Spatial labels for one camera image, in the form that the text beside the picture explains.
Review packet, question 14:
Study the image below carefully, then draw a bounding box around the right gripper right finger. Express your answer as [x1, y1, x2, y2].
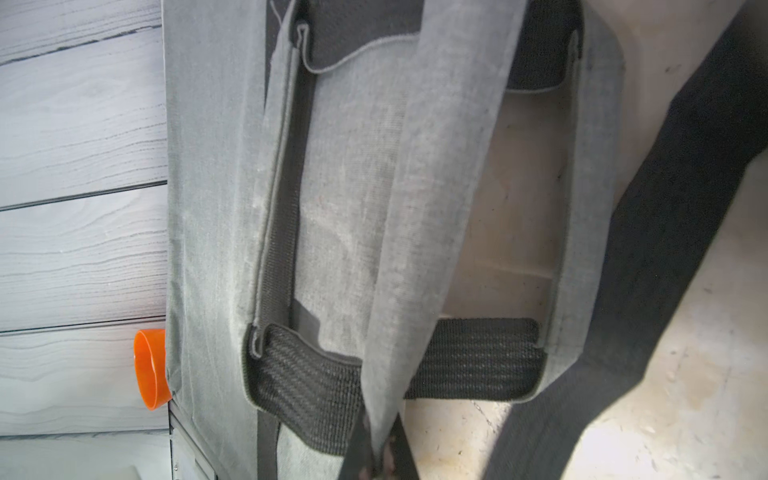
[383, 416, 420, 480]

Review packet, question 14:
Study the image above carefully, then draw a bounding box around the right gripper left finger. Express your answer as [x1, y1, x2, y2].
[337, 407, 375, 480]

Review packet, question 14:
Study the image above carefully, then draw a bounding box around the black shoulder strap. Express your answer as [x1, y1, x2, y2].
[482, 0, 768, 480]

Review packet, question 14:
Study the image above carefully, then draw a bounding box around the orange bowl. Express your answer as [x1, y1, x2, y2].
[133, 329, 172, 411]

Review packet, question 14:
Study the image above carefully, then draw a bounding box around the grey zippered laptop bag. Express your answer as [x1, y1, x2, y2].
[162, 1, 623, 479]

